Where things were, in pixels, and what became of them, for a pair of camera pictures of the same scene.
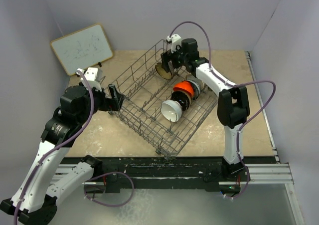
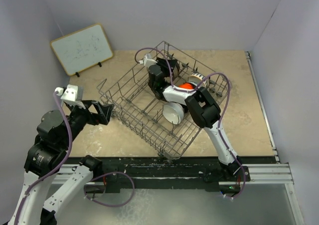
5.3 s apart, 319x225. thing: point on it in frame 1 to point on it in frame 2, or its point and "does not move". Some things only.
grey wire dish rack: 164,110 does not move
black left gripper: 114,103 to 104,111
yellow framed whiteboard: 82,48 does not move
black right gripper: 167,58 to 163,64
